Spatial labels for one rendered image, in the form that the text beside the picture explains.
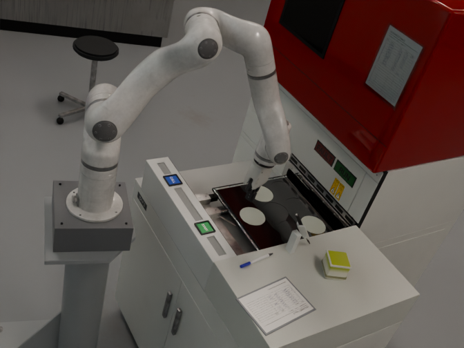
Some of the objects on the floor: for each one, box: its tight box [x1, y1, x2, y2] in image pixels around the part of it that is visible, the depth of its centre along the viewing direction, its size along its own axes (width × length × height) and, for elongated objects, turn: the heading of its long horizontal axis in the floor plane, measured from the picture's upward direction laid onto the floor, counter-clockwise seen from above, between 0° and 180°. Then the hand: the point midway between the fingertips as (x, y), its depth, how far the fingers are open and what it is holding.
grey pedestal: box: [0, 197, 136, 348], centre depth 221 cm, size 51×44×82 cm
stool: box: [57, 35, 119, 124], centre depth 385 cm, size 49×51×54 cm
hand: (250, 195), depth 204 cm, fingers closed
